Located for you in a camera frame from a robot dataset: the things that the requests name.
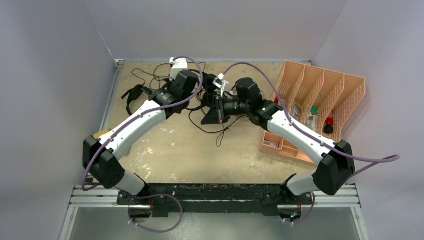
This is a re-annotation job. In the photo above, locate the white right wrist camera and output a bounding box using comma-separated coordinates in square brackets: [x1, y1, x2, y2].
[212, 73, 231, 97]

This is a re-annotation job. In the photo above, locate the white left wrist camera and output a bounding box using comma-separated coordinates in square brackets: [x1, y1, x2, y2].
[169, 57, 188, 81]

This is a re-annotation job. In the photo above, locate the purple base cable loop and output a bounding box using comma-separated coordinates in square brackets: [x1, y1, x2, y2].
[127, 194, 184, 234]

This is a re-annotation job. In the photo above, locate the black headband headset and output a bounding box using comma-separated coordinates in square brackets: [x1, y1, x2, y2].
[121, 84, 154, 116]

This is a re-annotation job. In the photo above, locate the black over-ear headphones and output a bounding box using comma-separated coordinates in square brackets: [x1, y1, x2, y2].
[200, 72, 218, 108]

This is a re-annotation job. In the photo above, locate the green cap object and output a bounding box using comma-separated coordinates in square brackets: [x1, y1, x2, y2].
[310, 106, 319, 115]

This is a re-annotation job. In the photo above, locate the thin black headset cable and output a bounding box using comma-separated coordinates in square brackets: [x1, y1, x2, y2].
[131, 61, 207, 92]

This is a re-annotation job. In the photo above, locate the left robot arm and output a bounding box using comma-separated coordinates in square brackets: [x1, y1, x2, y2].
[82, 70, 202, 205]

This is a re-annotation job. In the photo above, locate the white box in front tray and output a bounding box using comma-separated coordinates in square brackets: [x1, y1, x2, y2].
[263, 140, 279, 148]

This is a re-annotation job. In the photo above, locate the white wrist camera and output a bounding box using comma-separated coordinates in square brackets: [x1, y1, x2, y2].
[212, 73, 231, 97]
[169, 57, 188, 81]

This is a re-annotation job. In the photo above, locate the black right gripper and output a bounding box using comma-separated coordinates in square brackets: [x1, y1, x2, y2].
[202, 94, 251, 126]

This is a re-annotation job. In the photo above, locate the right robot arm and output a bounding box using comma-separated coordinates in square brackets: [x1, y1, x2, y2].
[201, 77, 356, 204]

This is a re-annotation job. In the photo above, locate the peach plastic file organizer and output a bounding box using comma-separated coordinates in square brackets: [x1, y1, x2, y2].
[259, 60, 367, 167]

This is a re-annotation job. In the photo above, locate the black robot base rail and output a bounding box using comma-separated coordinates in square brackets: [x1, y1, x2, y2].
[118, 174, 313, 219]

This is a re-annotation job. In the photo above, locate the large white staples box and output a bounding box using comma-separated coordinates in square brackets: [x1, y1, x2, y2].
[304, 112, 318, 132]

